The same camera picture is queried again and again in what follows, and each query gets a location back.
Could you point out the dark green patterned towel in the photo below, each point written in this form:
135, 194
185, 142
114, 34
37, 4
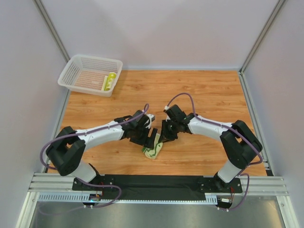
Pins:
153, 153

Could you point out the left aluminium frame post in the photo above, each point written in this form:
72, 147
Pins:
54, 34

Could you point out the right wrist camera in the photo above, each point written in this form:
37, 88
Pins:
175, 114

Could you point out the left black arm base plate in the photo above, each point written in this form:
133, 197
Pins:
98, 180

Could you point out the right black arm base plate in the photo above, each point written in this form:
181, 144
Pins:
211, 185

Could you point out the grey slotted cable duct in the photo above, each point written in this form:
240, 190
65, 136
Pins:
87, 198

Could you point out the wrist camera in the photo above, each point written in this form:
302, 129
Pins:
144, 120
175, 114

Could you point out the aluminium front rail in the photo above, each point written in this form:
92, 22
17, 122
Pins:
258, 185

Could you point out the white plastic mesh basket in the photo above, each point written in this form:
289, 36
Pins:
86, 74

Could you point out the black cloth strip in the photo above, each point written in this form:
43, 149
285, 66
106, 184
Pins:
157, 187

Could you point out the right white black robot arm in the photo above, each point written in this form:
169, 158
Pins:
240, 144

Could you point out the right aluminium frame post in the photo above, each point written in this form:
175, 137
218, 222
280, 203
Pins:
262, 35

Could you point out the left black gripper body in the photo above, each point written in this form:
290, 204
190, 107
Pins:
144, 137

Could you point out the yellow-green crocodile towel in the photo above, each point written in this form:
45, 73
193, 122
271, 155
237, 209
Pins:
108, 81

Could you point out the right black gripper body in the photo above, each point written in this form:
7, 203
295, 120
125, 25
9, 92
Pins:
170, 130

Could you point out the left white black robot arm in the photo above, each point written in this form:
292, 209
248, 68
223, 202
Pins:
67, 151

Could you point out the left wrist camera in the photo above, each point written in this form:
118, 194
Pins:
144, 120

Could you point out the aluminium frame post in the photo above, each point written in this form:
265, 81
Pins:
262, 35
54, 34

